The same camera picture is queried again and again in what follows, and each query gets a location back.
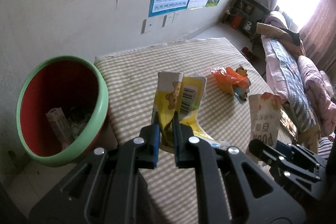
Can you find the white wall switch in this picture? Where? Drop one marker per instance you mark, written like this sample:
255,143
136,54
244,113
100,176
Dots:
170,18

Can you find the white wall socket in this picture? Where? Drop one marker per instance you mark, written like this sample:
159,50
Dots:
148,25

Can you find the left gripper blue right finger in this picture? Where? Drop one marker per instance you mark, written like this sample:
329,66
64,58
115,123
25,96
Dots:
178,146

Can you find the green rimmed red trash bin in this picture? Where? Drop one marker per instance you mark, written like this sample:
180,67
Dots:
74,86

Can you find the yellow picture book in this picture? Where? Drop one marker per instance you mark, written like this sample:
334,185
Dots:
288,124

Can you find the yellow bear snack wrapper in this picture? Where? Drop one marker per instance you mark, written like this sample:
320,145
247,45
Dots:
183,94

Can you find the dark corner shelf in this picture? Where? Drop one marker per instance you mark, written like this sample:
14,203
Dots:
252,11

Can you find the bed with plaid sheet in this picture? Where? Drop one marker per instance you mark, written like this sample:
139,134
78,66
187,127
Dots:
283,77

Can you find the brown coat on bed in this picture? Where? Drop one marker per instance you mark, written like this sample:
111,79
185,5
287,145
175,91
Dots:
289,40

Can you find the orange plastic wrapper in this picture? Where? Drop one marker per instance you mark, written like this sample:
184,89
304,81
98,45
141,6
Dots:
228,80

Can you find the pink quilt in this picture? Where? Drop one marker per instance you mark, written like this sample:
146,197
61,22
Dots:
316,91

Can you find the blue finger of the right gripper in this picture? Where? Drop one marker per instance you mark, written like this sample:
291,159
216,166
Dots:
283,148

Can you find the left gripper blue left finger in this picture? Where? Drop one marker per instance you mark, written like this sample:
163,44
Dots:
156,138

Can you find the gold orange candy wrapper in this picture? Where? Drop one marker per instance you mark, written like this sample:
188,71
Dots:
241,72

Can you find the red slippers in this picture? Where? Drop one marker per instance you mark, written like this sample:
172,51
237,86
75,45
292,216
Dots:
248,54

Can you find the red canister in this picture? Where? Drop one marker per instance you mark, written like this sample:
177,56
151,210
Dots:
236,21

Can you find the white milk carton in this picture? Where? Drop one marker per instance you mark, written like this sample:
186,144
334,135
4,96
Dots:
60,127

